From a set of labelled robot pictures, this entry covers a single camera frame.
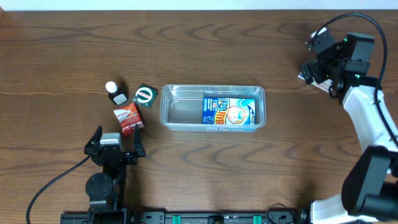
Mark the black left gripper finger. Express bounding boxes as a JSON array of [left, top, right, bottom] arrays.
[[87, 126, 103, 148], [133, 124, 143, 148]]

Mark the white green medicine box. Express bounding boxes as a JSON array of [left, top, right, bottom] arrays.
[[298, 72, 332, 93]]

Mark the red Panadol ActiFast box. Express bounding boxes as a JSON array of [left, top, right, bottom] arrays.
[[113, 103, 145, 136]]

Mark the green Zam-Buk box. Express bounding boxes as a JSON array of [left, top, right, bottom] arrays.
[[132, 83, 158, 108]]

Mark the blue KoolFever box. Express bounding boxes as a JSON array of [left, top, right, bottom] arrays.
[[202, 97, 256, 125]]

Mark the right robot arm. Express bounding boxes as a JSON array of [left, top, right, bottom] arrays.
[[300, 28, 397, 223]]

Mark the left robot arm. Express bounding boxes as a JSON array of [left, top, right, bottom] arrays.
[[84, 126, 146, 223]]

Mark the clear plastic container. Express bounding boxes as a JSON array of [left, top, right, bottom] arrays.
[[160, 85, 266, 132]]

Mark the dark syrup bottle white cap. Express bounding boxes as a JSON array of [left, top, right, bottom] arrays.
[[105, 82, 128, 105]]

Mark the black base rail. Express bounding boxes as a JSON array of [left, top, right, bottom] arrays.
[[60, 208, 310, 224]]

